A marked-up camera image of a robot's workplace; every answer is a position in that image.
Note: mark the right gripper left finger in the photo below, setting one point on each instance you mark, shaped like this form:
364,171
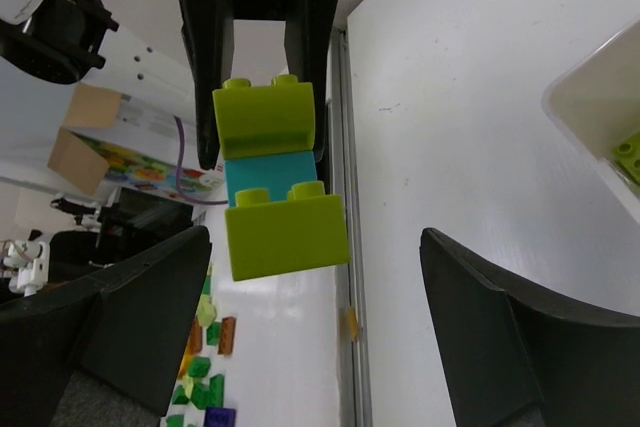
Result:
104,349

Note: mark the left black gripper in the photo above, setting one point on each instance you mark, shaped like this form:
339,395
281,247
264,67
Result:
208,37

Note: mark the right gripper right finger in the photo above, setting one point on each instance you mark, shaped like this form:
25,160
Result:
515,353

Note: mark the green and teal lego stack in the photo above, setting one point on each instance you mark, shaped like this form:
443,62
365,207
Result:
280,219

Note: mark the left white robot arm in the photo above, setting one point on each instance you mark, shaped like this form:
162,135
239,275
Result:
62,41

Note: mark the scattered lego pile on floor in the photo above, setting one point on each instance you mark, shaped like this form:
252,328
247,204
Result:
199,395

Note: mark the colourful lego box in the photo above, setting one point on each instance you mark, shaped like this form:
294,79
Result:
107,137

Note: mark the wide white divided tray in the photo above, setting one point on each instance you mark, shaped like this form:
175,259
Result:
595,105

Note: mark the aluminium rail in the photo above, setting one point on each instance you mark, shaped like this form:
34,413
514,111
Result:
353,358

